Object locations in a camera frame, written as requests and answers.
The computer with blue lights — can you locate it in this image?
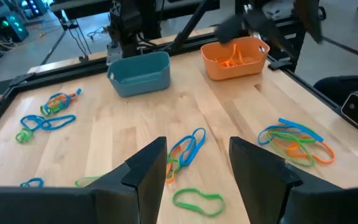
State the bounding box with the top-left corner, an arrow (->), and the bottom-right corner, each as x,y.
26,0 -> 48,16

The teal blue plastic basket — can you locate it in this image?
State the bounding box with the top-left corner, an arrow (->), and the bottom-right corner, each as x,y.
106,51 -> 172,98

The black chair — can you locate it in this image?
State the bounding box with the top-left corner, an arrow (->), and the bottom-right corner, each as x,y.
313,74 -> 358,106

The computer with cyan lights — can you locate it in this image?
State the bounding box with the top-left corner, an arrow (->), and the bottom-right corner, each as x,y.
0,11 -> 30,44

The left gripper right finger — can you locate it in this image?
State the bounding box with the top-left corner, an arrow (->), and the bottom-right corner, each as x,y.
229,136 -> 358,224

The orange rubber band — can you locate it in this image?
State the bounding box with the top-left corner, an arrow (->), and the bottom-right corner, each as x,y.
47,93 -> 76,108
165,145 -> 183,184
236,51 -> 254,65
213,57 -> 239,68
229,43 -> 246,65
272,136 -> 336,166

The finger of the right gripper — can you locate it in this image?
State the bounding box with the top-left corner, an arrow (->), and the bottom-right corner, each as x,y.
255,17 -> 287,47
218,14 -> 246,44

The rubber bands top centre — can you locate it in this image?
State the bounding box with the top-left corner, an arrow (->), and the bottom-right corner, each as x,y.
19,177 -> 45,189

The orange plastic basket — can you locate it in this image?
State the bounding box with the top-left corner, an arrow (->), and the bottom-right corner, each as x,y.
200,36 -> 270,82

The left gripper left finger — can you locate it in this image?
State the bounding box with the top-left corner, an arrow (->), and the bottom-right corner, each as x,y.
0,136 -> 168,224

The black aluminium table frame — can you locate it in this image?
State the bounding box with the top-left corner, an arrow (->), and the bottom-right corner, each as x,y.
0,0 -> 358,147

